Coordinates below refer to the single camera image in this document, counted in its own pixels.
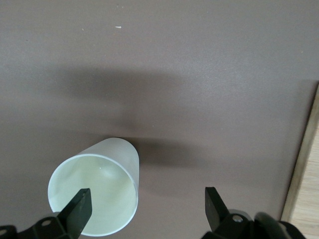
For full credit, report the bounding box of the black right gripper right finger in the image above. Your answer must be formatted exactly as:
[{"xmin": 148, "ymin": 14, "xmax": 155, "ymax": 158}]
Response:
[{"xmin": 200, "ymin": 187, "xmax": 304, "ymax": 239}]

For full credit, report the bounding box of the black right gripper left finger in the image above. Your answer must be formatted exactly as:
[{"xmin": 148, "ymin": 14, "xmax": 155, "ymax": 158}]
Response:
[{"xmin": 0, "ymin": 188, "xmax": 93, "ymax": 239}]

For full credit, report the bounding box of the white plastic cup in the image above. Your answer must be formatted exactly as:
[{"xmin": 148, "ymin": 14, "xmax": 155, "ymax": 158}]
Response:
[{"xmin": 47, "ymin": 137, "xmax": 140, "ymax": 237}]

